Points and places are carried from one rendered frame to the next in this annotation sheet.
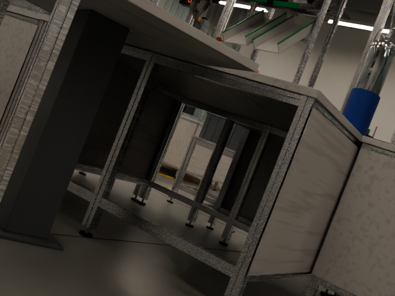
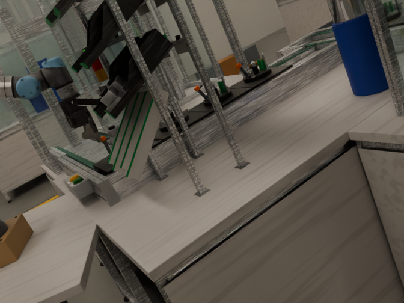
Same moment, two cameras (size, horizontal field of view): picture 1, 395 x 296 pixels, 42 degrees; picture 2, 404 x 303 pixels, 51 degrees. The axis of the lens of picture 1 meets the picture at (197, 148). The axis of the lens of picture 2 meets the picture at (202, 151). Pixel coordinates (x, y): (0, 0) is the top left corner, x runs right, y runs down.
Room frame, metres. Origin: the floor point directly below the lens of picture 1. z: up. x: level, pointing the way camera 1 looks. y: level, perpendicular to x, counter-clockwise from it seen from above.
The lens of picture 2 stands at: (1.15, -1.06, 1.38)
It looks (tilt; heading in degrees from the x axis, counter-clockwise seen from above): 17 degrees down; 36
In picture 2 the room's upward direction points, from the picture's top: 25 degrees counter-clockwise
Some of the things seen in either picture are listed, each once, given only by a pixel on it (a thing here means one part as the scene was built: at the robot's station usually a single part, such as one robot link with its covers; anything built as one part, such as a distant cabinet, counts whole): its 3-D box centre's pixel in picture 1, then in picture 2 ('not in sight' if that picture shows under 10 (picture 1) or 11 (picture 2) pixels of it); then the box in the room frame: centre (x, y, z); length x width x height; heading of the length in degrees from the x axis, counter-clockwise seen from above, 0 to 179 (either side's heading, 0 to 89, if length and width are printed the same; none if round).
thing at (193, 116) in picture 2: not in sight; (171, 115); (2.58, 0.06, 1.01); 0.24 x 0.24 x 0.13; 59
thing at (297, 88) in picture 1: (226, 94); (219, 129); (2.75, -0.04, 0.84); 1.50 x 1.41 x 0.03; 59
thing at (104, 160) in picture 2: not in sight; (125, 155); (2.36, 0.19, 0.96); 0.24 x 0.24 x 0.02; 59
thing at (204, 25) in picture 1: (203, 26); (116, 133); (2.37, 0.18, 1.06); 0.08 x 0.04 x 0.07; 149
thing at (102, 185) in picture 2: not in sight; (83, 174); (2.38, 0.50, 0.91); 0.89 x 0.06 x 0.11; 59
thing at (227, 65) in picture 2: not in sight; (223, 70); (7.86, 2.66, 0.20); 1.20 x 0.80 x 0.41; 145
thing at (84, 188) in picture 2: not in sight; (78, 184); (2.22, 0.37, 0.93); 0.21 x 0.07 x 0.06; 59
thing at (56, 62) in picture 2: not in sight; (56, 73); (2.29, 0.24, 1.37); 0.09 x 0.08 x 0.11; 135
